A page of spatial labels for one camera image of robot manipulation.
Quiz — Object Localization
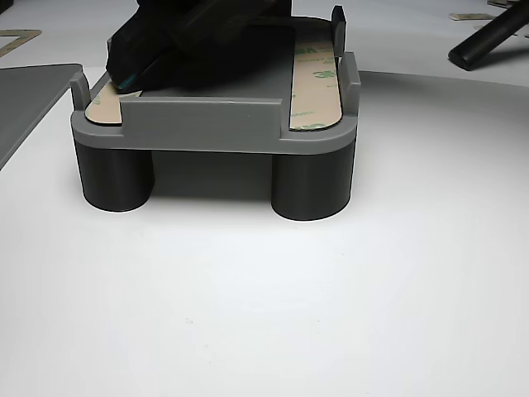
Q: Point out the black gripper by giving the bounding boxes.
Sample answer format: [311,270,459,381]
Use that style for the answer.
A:
[105,0,293,93]

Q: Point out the plain tan adhesive tape strip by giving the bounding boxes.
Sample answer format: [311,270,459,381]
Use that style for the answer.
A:
[84,76,144,125]

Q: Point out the tan tape strip green logo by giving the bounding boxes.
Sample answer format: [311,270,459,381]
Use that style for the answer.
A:
[288,39,345,132]

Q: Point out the tan film scrap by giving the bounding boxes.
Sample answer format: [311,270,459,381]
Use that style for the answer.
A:
[449,12,496,22]

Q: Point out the gray plastic fixture dark legs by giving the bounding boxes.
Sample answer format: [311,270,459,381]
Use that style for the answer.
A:
[69,15,363,222]

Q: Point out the gray rubber mat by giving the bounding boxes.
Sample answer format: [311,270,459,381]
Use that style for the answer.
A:
[0,63,83,170]

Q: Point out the dark gray upright tab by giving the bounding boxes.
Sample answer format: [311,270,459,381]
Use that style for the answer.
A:
[330,4,349,59]

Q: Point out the black cylindrical rod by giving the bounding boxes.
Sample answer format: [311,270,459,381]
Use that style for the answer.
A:
[448,3,529,72]

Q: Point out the tan triangular film frame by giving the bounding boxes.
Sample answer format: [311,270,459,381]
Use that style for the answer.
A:
[0,28,43,59]

